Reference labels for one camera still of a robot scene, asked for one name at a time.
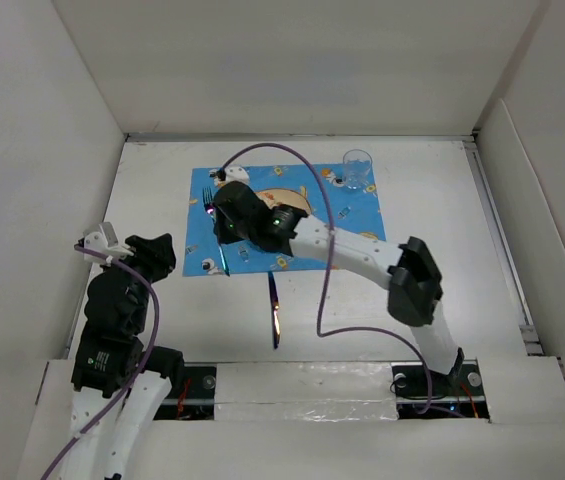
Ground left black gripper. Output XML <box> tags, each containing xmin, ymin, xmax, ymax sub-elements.
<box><xmin>101</xmin><ymin>232</ymin><xmax>175</xmax><ymax>331</ymax></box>

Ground beige ceramic plate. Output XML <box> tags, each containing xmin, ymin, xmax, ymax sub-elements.
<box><xmin>256</xmin><ymin>188</ymin><xmax>313</xmax><ymax>215</ymax></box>

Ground iridescent fork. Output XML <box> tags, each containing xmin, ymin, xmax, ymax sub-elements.
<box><xmin>202</xmin><ymin>187</ymin><xmax>230</xmax><ymax>276</ymax></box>

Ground iridescent table knife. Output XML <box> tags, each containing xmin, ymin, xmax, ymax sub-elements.
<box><xmin>267</xmin><ymin>271</ymin><xmax>281</xmax><ymax>350</ymax></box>

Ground blue space-print cloth placemat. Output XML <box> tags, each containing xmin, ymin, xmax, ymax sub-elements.
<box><xmin>182</xmin><ymin>163</ymin><xmax>386</xmax><ymax>277</ymax></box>

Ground clear plastic cup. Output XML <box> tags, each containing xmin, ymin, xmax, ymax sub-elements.
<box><xmin>342</xmin><ymin>149</ymin><xmax>373</xmax><ymax>190</ymax></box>

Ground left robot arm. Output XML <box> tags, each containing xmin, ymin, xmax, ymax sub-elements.
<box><xmin>54</xmin><ymin>223</ymin><xmax>185</xmax><ymax>479</ymax></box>

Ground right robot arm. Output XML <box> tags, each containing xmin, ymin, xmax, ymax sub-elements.
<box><xmin>212</xmin><ymin>181</ymin><xmax>464</xmax><ymax>394</ymax></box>

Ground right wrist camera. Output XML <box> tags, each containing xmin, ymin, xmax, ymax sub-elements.
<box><xmin>209</xmin><ymin>166</ymin><xmax>250</xmax><ymax>187</ymax></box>

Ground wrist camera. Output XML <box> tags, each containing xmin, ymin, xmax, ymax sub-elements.
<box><xmin>209</xmin><ymin>166</ymin><xmax>250</xmax><ymax>187</ymax></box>
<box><xmin>76</xmin><ymin>222</ymin><xmax>129</xmax><ymax>265</ymax></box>

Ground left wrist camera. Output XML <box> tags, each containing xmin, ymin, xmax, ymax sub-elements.
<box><xmin>76</xmin><ymin>222</ymin><xmax>129</xmax><ymax>265</ymax></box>

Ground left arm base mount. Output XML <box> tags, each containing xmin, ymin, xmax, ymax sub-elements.
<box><xmin>154</xmin><ymin>364</ymin><xmax>217</xmax><ymax>421</ymax></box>

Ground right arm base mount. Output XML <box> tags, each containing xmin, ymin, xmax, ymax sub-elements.
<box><xmin>390</xmin><ymin>362</ymin><xmax>490</xmax><ymax>420</ymax></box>

